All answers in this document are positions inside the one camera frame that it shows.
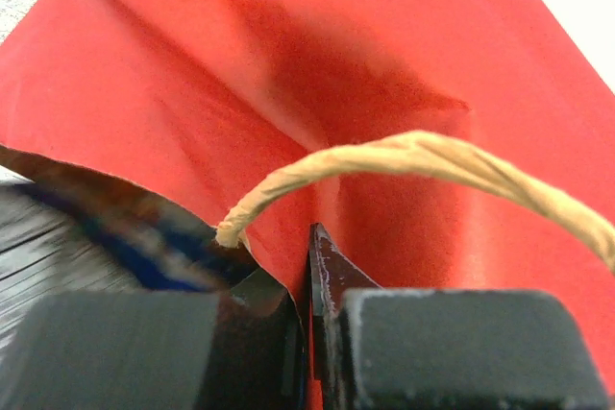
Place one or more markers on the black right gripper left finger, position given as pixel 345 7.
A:
pixel 239 349

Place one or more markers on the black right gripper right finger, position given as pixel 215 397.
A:
pixel 427 348

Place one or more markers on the red brown paper bag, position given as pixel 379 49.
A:
pixel 198 100

